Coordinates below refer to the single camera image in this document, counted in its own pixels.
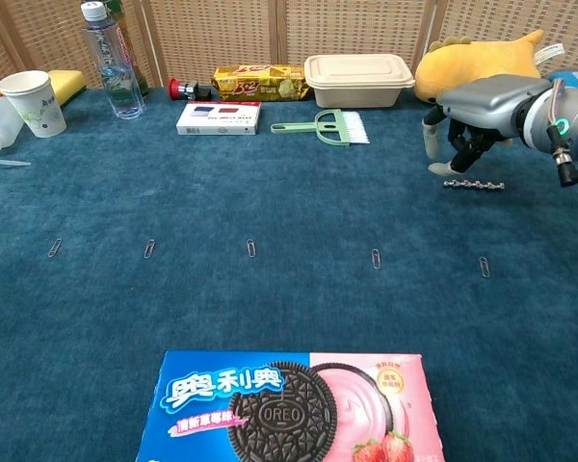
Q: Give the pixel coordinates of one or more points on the woven folding screen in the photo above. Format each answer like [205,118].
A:
[221,33]

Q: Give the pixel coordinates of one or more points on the beige lidded lunch box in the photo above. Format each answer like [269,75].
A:
[356,79]

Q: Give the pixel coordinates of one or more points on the brown tea bottle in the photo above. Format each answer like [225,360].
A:
[131,53]

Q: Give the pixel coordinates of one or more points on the clear water bottle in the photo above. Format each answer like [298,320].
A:
[118,72]

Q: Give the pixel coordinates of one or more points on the yellow biscuit pack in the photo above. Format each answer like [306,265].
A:
[260,83]

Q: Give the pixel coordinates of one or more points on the Oreo strawberry cookie box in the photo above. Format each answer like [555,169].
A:
[289,414]

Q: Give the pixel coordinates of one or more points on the white paper cup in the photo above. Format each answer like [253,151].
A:
[31,103]

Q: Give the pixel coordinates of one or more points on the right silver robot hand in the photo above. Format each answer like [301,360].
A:
[491,103]

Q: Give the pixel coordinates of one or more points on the silver paper clip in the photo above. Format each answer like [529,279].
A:
[54,248]
[149,248]
[484,266]
[251,248]
[376,258]

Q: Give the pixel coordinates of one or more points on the yellow sponge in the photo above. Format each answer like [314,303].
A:
[70,84]

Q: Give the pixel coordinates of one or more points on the blue carpet table cover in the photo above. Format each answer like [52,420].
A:
[289,298]

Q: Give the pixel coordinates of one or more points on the yellow plush toy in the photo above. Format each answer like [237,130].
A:
[462,62]

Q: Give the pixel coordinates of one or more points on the white box red blue print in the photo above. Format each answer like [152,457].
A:
[219,119]

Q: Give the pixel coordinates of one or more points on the red emergency stop button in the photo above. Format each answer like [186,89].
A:
[188,89]

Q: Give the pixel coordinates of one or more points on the blue detergent bottle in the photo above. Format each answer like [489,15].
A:
[575,76]

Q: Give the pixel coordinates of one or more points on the green hand brush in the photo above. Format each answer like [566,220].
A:
[339,126]

